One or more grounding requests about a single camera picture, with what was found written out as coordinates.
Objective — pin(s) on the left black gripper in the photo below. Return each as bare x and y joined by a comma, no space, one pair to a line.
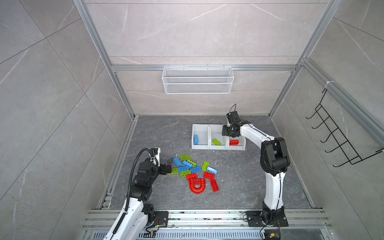
163,171

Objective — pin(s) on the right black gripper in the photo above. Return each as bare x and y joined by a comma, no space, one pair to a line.
224,132

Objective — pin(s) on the red lego brick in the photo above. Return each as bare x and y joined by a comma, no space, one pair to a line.
192,176
209,175
214,185
234,142

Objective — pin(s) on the green lego brick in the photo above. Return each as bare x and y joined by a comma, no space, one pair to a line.
205,166
185,158
175,171
216,142
184,174

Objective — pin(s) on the white three-compartment bin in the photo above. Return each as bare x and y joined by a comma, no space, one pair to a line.
207,133

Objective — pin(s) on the red arch lego piece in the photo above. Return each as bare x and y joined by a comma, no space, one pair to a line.
197,186

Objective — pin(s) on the blue lego brick low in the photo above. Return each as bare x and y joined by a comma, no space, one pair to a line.
211,170

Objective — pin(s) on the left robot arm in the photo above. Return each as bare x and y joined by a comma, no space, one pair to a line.
136,213

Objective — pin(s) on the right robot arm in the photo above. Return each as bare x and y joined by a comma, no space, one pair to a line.
274,160

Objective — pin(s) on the green lego brick bottom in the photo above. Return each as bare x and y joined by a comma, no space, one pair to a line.
184,174

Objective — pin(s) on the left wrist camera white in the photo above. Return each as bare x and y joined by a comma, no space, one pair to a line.
155,156

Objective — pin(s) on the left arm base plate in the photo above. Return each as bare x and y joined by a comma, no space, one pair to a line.
158,218

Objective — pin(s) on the white wire mesh basket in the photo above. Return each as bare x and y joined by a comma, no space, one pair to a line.
198,80

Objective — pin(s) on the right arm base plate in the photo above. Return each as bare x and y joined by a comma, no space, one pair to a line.
261,219

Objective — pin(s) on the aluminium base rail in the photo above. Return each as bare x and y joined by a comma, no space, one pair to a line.
224,224

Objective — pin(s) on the black wire hook rack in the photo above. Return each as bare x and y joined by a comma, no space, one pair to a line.
339,137

